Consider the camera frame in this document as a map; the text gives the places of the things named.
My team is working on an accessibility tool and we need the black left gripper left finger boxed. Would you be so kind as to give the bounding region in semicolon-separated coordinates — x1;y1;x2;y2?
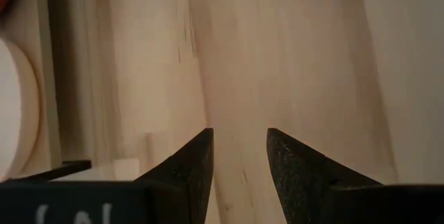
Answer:
134;128;215;224

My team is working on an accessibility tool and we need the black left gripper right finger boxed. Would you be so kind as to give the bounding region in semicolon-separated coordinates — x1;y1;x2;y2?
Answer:
266;128;383;224

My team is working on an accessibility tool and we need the peach plate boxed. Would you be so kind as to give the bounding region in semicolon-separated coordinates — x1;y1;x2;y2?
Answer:
0;37;42;182

